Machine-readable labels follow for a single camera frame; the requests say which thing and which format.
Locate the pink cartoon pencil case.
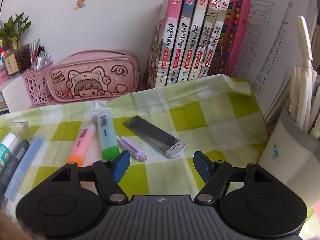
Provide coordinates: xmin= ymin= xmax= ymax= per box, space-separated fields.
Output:
xmin=47 ymin=50 xmax=140 ymax=103

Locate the clear plastic box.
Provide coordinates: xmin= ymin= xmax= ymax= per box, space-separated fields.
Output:
xmin=0 ymin=121 xmax=45 ymax=203

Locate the pink mesh pen holder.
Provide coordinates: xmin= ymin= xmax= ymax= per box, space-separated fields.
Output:
xmin=21 ymin=60 xmax=54 ymax=106

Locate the green capped highlighter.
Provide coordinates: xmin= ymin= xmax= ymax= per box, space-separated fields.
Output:
xmin=97 ymin=110 xmax=120 ymax=160

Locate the dark grey slim case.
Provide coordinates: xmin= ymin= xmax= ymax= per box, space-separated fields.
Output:
xmin=123 ymin=115 xmax=186 ymax=159

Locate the white drawer organizer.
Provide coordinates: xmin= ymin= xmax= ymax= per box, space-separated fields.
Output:
xmin=0 ymin=76 xmax=33 ymax=113

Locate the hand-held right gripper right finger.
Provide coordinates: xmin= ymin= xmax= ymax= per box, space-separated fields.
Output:
xmin=194 ymin=151 xmax=278 ymax=204

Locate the small purple pen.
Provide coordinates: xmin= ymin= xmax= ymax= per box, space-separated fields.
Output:
xmin=116 ymin=134 xmax=148 ymax=161

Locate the green bamboo plant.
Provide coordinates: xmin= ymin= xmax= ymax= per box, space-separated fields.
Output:
xmin=0 ymin=12 xmax=33 ymax=52

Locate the glass plant pot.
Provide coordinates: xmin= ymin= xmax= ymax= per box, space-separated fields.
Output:
xmin=3 ymin=43 xmax=32 ymax=77

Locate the green checked tablecloth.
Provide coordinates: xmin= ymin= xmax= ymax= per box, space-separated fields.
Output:
xmin=0 ymin=74 xmax=316 ymax=240

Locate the bunch of white pens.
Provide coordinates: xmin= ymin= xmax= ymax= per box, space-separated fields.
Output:
xmin=287 ymin=15 xmax=320 ymax=141

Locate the stack of printed papers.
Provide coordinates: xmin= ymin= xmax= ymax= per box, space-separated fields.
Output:
xmin=233 ymin=0 xmax=320 ymax=126

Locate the black marker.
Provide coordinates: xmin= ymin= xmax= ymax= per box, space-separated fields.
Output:
xmin=0 ymin=140 xmax=30 ymax=193

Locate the bunch of pens and pencils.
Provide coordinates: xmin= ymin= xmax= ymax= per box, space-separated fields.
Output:
xmin=30 ymin=38 xmax=52 ymax=71

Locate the white spine book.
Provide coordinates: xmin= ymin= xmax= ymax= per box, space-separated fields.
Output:
xmin=211 ymin=0 xmax=233 ymax=77

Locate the light blue pen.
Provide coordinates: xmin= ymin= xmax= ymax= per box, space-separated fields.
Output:
xmin=4 ymin=133 xmax=45 ymax=201

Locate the orange capped highlighter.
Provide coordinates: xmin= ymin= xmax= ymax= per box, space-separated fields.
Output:
xmin=66 ymin=125 xmax=96 ymax=167

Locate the brown animal wall sticker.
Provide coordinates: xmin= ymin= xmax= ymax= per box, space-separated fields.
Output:
xmin=73 ymin=0 xmax=87 ymax=11

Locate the blue spine book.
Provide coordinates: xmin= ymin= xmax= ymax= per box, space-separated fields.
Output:
xmin=176 ymin=0 xmax=198 ymax=84

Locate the white cloud-shaped pen holder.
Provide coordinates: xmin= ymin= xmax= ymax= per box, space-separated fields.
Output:
xmin=258 ymin=106 xmax=320 ymax=201

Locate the pink abacus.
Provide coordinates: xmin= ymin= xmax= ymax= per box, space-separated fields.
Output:
xmin=220 ymin=0 xmax=251 ymax=77

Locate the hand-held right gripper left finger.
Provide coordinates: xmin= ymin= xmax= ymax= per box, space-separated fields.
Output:
xmin=47 ymin=150 xmax=130 ymax=204

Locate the colourful puzzle cube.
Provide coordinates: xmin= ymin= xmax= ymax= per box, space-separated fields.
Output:
xmin=0 ymin=43 xmax=12 ymax=67

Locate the white glue stick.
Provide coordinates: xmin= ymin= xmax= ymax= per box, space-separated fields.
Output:
xmin=0 ymin=133 xmax=20 ymax=171

